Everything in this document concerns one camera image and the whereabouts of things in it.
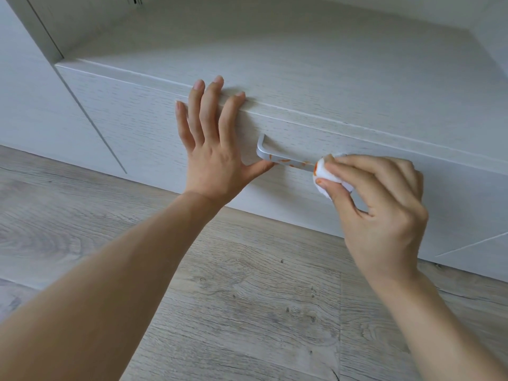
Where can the person's right hand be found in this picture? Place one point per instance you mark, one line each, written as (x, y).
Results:
(389, 234)

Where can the person's left forearm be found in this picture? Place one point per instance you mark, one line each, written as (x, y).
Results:
(99, 305)

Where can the white wipe pad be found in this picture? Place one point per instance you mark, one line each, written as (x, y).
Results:
(321, 172)

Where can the low white wooden cabinet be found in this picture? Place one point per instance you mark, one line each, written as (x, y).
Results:
(317, 55)

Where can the person's left hand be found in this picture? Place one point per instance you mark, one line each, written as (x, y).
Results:
(214, 166)

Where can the person's right forearm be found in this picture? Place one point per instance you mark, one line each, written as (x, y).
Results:
(436, 333)

